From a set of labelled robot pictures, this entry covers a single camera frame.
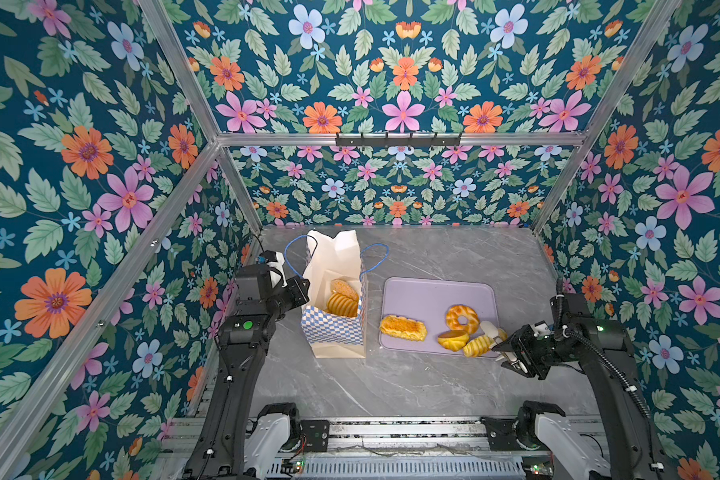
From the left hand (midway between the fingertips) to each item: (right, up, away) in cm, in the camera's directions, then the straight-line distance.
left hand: (312, 274), depth 73 cm
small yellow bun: (+38, -20, +11) cm, 44 cm away
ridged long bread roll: (+46, -20, +10) cm, 51 cm away
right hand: (+45, -18, -3) cm, 48 cm away
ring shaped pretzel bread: (+40, -14, +20) cm, 47 cm away
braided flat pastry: (+23, -17, +16) cm, 33 cm away
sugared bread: (+5, -11, +18) cm, 21 cm away
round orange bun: (+4, -6, +23) cm, 24 cm away
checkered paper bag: (+6, -10, -4) cm, 13 cm away
